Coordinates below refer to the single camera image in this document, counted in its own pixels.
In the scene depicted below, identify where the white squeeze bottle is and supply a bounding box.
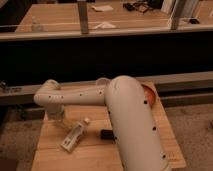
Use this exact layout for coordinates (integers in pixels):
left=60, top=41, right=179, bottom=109
left=60, top=118, right=90, bottom=153

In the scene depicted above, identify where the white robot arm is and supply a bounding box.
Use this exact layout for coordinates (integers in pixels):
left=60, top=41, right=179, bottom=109
left=34, top=76, right=171, bottom=171

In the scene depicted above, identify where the clear bottle on far table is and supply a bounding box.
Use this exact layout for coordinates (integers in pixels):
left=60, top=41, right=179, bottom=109
left=31, top=16, right=43, bottom=32

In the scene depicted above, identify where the orange ceramic bowl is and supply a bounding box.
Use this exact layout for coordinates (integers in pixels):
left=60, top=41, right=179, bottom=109
left=142, top=85, right=156, bottom=106

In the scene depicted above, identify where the wooden work board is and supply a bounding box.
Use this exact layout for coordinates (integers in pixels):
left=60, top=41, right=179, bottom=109
left=31, top=82, right=186, bottom=171

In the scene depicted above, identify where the black rectangular block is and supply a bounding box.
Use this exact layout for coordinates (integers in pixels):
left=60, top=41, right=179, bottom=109
left=100, top=129, right=115, bottom=140

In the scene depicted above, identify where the white plastic cup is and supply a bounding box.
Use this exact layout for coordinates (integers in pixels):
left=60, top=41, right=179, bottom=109
left=96, top=77, right=110, bottom=85

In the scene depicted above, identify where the white crumpled paper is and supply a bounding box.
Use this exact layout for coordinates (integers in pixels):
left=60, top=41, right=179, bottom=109
left=92, top=22, right=116, bottom=29

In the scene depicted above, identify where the white paper sheet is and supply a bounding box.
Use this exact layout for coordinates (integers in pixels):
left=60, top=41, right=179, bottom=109
left=92, top=5, right=113, bottom=12

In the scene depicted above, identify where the grey vertical post left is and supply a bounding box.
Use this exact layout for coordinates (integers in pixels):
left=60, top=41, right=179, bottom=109
left=77, top=0, right=89, bottom=34

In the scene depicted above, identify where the grey vertical post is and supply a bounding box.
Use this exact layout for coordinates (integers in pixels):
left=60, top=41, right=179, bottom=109
left=77, top=0, right=89, bottom=34
left=170, top=0, right=186, bottom=30

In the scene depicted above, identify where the grey metal rail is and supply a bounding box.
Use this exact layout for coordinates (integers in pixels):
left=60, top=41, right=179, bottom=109
left=0, top=71, right=213, bottom=107

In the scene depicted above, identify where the black cables bundle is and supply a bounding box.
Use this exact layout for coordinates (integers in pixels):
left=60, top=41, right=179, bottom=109
left=122, top=0, right=155, bottom=14

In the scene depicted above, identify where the grey vertical post right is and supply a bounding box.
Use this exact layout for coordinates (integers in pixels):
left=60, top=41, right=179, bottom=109
left=170, top=0, right=186, bottom=30

